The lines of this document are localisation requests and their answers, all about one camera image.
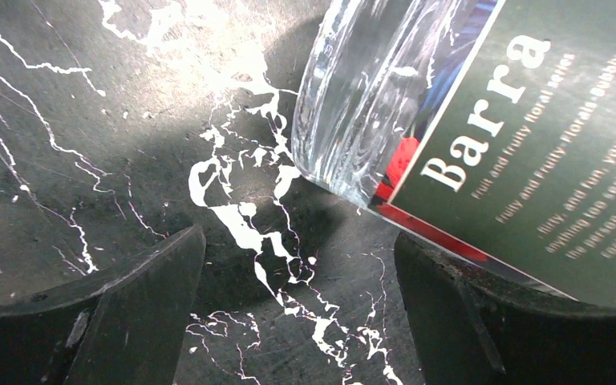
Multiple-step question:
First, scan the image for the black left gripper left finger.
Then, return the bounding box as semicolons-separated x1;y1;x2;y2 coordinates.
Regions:
0;225;206;384

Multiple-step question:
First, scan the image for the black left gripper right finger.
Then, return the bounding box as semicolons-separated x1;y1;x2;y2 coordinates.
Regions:
394;233;616;384

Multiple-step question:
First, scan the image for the clear bottle white cap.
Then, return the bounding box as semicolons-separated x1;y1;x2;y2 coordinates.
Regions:
291;0;616;309

